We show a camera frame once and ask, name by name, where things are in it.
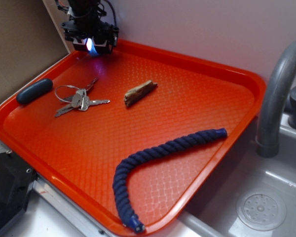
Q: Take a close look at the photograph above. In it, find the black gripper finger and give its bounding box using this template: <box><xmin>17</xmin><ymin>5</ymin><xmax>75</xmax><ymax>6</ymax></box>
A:
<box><xmin>92</xmin><ymin>38</ymin><xmax>113</xmax><ymax>54</ymax></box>
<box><xmin>73</xmin><ymin>38</ymin><xmax>88</xmax><ymax>51</ymax></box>

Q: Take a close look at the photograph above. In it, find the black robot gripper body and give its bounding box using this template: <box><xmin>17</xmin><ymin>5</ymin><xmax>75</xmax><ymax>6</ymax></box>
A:
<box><xmin>61</xmin><ymin>16</ymin><xmax>119</xmax><ymax>47</ymax></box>

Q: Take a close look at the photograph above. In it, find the blue crocheted ball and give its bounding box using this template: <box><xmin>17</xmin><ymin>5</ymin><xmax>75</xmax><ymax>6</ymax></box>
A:
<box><xmin>86</xmin><ymin>38</ymin><xmax>99</xmax><ymax>57</ymax></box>

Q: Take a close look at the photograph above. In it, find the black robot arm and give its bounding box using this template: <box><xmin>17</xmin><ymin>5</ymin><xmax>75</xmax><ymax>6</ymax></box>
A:
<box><xmin>55</xmin><ymin>0</ymin><xmax>119</xmax><ymax>57</ymax></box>

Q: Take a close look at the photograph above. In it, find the light wooden board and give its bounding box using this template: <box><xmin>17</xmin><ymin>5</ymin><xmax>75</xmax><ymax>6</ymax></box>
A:
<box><xmin>42</xmin><ymin>0</ymin><xmax>74</xmax><ymax>54</ymax></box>

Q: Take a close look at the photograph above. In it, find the silver key pointing upper right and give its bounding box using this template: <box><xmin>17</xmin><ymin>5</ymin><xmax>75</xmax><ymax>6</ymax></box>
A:
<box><xmin>76</xmin><ymin>78</ymin><xmax>98</xmax><ymax>96</ymax></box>

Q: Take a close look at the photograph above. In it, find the silver key pointing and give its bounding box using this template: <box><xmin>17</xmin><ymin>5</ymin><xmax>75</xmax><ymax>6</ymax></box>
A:
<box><xmin>54</xmin><ymin>94</ymin><xmax>82</xmax><ymax>118</ymax></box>
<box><xmin>78</xmin><ymin>96</ymin><xmax>110</xmax><ymax>111</ymax></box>
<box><xmin>76</xmin><ymin>78</ymin><xmax>98</xmax><ymax>96</ymax></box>

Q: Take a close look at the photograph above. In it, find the dark blue oval stone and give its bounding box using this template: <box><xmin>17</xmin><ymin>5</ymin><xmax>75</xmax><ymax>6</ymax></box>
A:
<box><xmin>16</xmin><ymin>78</ymin><xmax>53</xmax><ymax>105</ymax></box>

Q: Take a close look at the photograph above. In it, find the brown cardboard panel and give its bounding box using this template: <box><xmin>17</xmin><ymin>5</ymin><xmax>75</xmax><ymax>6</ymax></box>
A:
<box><xmin>0</xmin><ymin>0</ymin><xmax>68</xmax><ymax>104</ymax></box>

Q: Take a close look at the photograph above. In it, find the silver key pointing lower left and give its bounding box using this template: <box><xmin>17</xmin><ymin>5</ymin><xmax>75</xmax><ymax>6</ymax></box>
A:
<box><xmin>54</xmin><ymin>94</ymin><xmax>82</xmax><ymax>118</ymax></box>

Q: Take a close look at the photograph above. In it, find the brown wood piece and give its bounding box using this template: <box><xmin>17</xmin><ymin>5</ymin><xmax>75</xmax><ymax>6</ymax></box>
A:
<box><xmin>124</xmin><ymin>80</ymin><xmax>158</xmax><ymax>107</ymax></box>

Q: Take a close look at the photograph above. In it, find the orange plastic tray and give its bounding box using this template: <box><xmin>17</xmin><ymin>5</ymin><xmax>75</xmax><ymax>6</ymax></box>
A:
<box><xmin>0</xmin><ymin>40</ymin><xmax>266</xmax><ymax>237</ymax></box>

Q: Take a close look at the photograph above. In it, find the black box lower left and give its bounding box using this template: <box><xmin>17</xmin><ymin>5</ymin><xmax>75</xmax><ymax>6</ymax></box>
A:
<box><xmin>0</xmin><ymin>151</ymin><xmax>37</xmax><ymax>237</ymax></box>

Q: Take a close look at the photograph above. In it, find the grey curved faucet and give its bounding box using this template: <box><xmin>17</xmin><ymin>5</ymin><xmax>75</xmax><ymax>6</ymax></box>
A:
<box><xmin>256</xmin><ymin>41</ymin><xmax>296</xmax><ymax>158</ymax></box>

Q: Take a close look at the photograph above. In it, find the grey sink basin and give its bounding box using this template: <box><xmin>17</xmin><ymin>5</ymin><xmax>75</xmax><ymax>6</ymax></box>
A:
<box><xmin>179</xmin><ymin>122</ymin><xmax>296</xmax><ymax>237</ymax></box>

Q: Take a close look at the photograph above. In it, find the round sink drain strainer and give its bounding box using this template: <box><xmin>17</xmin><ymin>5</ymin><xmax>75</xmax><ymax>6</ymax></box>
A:
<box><xmin>236</xmin><ymin>189</ymin><xmax>287</xmax><ymax>231</ymax></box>

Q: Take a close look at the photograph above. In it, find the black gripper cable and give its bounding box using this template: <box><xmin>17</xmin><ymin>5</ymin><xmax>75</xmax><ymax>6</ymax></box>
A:
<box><xmin>103</xmin><ymin>0</ymin><xmax>118</xmax><ymax>28</ymax></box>

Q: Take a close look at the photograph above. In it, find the silver key ring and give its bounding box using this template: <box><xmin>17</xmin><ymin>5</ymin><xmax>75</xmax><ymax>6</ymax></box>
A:
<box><xmin>54</xmin><ymin>84</ymin><xmax>82</xmax><ymax>103</ymax></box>

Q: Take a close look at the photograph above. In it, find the dark blue twisted rope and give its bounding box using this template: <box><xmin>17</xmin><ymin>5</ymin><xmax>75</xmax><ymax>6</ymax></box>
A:
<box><xmin>112</xmin><ymin>128</ymin><xmax>228</xmax><ymax>234</ymax></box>

